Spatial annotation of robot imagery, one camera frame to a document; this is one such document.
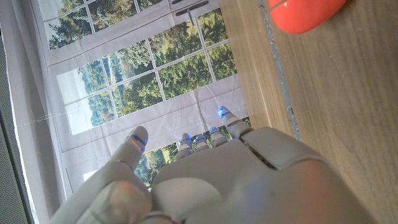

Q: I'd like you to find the grey tape outline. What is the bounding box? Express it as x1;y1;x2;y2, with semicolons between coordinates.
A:
257;0;302;141

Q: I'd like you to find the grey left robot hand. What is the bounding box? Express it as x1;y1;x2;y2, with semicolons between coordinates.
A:
48;105;379;224

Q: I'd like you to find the red toy tomato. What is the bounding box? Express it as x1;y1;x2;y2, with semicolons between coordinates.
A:
267;0;348;35

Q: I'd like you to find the printed window backdrop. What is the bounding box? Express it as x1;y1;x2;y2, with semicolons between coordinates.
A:
29;0;252;200

